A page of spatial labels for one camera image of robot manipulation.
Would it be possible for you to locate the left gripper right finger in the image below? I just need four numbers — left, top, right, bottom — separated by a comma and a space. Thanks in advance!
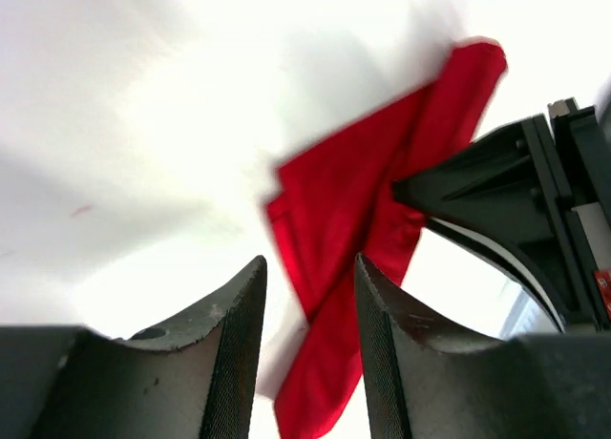
354, 255, 539, 438

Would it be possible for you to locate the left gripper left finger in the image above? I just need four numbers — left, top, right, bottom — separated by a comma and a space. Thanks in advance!
32, 256, 267, 438

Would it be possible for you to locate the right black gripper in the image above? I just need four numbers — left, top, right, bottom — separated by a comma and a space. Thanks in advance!
391, 106, 610, 332

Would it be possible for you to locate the red cloth napkin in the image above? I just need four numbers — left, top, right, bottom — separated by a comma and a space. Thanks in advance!
266, 38, 507, 438

